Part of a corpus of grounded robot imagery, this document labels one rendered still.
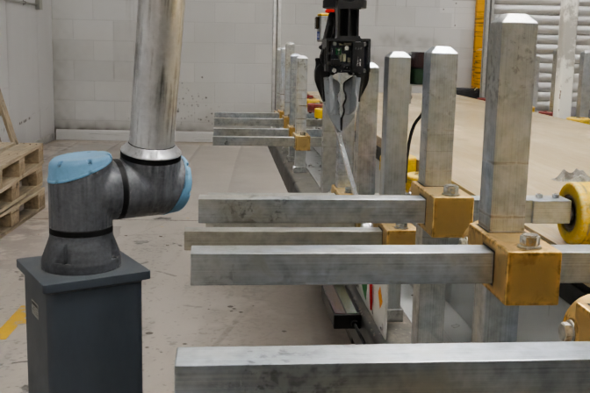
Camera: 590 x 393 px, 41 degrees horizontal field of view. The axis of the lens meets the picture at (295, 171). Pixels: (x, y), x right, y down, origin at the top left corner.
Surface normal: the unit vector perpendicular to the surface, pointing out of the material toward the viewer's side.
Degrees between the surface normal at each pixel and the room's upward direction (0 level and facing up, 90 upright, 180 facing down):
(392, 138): 90
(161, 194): 101
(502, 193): 90
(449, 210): 90
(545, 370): 90
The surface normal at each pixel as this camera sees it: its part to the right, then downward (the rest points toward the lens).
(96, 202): 0.58, 0.18
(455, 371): 0.09, 0.16
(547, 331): -1.00, 0.00
